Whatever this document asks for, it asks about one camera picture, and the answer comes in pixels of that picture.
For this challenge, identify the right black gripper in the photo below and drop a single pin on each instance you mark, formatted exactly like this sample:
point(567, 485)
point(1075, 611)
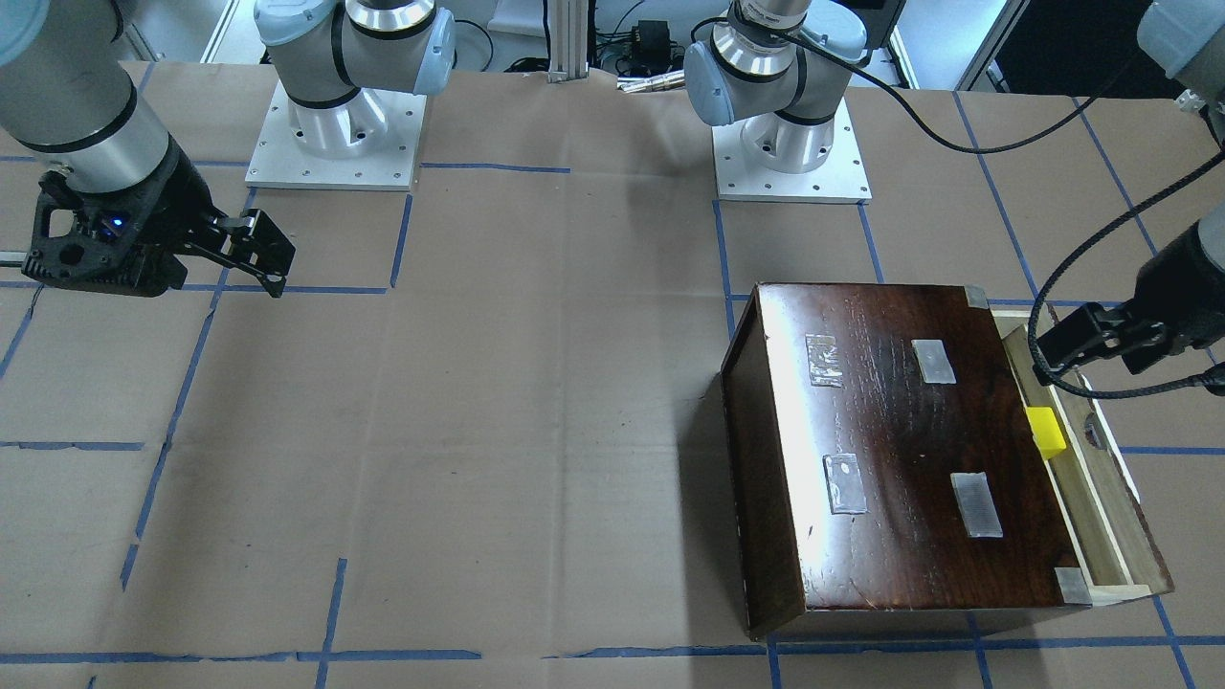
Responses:
point(178, 199)

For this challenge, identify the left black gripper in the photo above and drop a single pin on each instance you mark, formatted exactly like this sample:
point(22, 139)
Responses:
point(1190, 287)

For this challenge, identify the yellow block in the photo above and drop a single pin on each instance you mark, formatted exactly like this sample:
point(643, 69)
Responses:
point(1047, 431)

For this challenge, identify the light wooden drawer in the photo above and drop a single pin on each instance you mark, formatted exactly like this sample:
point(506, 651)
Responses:
point(1118, 559)

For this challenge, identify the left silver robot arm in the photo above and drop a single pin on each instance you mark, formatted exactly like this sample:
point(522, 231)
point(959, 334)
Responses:
point(746, 67)

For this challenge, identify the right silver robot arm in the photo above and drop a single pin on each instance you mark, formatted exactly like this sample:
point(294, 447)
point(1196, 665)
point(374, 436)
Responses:
point(336, 90)

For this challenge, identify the dark wooden drawer cabinet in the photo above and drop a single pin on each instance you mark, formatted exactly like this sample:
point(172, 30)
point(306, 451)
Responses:
point(885, 475)

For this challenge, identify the black power adapter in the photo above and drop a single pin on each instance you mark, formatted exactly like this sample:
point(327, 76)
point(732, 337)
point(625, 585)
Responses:
point(650, 44)

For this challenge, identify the metal tool on desk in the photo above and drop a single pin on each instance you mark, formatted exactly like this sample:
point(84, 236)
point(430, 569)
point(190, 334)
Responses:
point(651, 84)

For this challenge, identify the aluminium frame post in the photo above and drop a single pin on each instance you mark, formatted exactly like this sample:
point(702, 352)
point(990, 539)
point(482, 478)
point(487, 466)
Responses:
point(568, 40)

